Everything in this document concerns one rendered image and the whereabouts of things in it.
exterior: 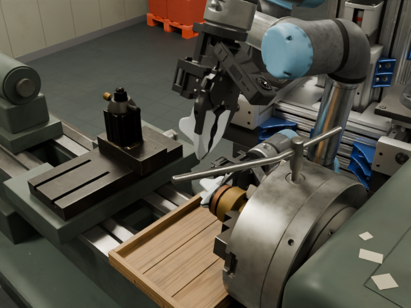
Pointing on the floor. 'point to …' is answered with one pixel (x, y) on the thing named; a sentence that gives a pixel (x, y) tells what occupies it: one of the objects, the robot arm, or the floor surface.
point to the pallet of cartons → (177, 14)
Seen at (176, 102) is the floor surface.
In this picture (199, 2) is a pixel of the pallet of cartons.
